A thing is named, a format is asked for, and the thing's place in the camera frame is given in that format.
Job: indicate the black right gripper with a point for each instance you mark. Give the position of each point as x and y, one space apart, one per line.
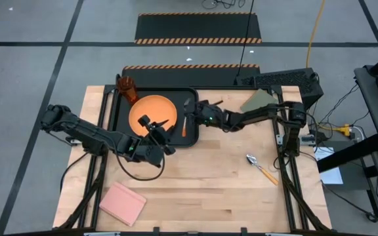
208 114

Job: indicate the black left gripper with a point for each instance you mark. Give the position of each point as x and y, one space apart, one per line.
157 137

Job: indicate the orange round plate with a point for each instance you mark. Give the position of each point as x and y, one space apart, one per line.
156 108

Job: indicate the orange translucent cup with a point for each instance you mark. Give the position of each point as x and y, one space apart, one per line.
127 88

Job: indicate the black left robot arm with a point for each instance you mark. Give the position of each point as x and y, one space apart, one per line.
87 132

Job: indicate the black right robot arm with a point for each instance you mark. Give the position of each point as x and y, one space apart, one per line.
294 137

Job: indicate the black plastic tray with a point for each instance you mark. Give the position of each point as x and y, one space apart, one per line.
121 111

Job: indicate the narrow hazard striped floor mat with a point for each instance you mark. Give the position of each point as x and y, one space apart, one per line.
189 77

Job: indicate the green notebook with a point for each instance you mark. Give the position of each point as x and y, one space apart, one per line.
258 100

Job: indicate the large hazard striped floor mat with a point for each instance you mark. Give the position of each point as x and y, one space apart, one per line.
195 27

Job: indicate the pink notebook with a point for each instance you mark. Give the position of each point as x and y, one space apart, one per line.
121 203

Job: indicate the yellow power plug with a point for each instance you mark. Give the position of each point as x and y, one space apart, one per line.
344 130

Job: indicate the white paper sheet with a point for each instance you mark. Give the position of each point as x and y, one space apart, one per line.
331 175

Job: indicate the black aluminium table frame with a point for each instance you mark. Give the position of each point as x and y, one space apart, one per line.
235 88

